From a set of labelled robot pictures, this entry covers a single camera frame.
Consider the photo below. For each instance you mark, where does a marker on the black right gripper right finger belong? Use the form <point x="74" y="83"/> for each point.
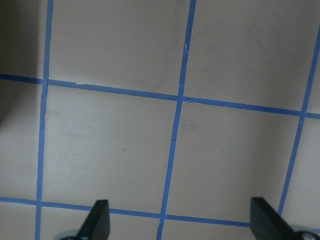
<point x="266" y="224"/>

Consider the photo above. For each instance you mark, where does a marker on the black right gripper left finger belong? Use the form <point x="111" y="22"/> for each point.
<point x="97" y="225"/>

